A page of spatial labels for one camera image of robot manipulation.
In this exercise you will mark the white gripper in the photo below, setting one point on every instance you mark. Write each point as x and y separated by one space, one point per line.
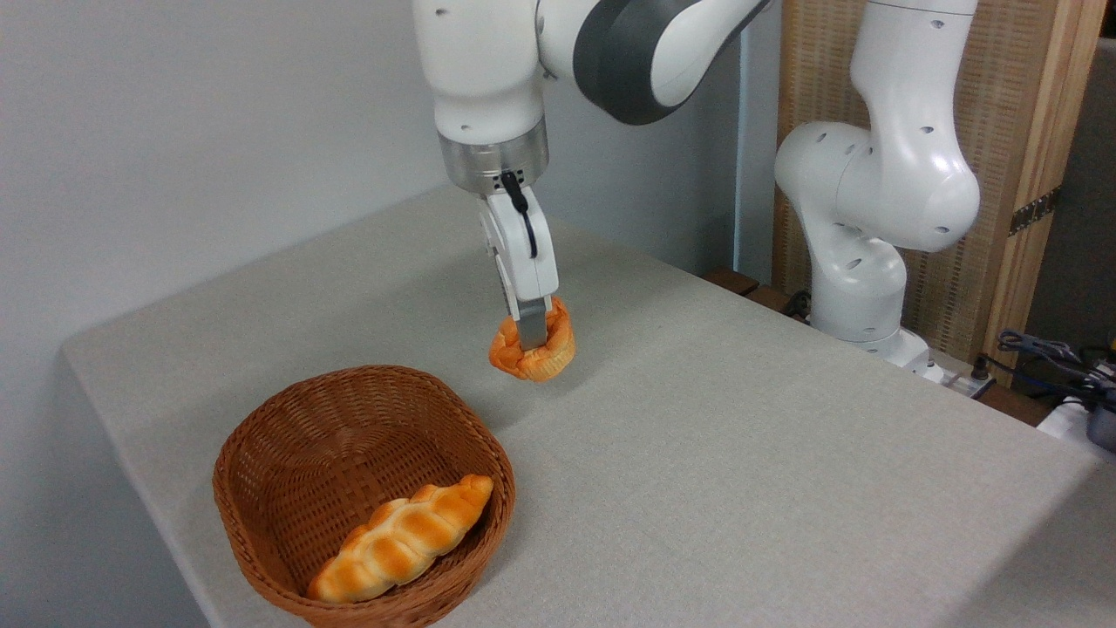
523 262

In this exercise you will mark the long braided bread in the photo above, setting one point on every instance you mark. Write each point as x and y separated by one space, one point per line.
401 541

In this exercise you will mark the dark grey device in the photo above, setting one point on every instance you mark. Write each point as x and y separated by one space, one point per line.
1103 429

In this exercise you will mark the pale vertical wall trim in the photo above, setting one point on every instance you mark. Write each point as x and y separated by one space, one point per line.
743 174

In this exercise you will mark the brown wicker basket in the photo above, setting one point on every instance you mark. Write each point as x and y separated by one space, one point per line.
279 523

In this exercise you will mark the white box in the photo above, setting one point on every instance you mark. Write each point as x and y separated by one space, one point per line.
1065 425

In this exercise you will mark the dark metal screen hinge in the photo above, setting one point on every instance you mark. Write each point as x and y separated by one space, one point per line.
1035 211

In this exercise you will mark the round orange bread roll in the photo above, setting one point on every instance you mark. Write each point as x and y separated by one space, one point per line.
545 359

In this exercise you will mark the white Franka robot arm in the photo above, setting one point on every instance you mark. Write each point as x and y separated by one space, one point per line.
488 70

